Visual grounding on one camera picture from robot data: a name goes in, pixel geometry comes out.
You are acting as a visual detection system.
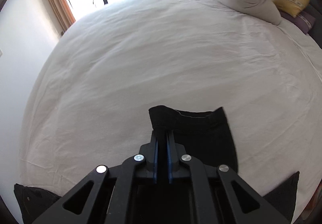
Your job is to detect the white bed sheet mattress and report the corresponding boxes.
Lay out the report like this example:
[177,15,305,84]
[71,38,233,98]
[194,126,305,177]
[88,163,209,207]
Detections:
[19,0,321,217]

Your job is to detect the yellow pillow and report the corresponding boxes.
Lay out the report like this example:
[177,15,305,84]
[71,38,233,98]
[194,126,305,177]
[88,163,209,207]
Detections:
[272,0,310,18]

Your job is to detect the purple pillow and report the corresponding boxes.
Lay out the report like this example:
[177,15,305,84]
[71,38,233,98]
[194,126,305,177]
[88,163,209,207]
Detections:
[280,11,315,34]

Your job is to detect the black pants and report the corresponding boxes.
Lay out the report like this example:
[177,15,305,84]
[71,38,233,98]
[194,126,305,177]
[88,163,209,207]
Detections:
[14,106,299,223]

